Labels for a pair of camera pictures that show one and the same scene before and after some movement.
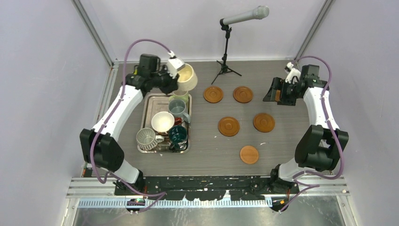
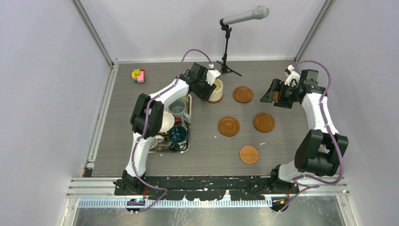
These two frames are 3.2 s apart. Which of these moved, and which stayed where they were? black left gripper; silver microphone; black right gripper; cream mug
Moved: black left gripper; cream mug
Stayed: silver microphone; black right gripper
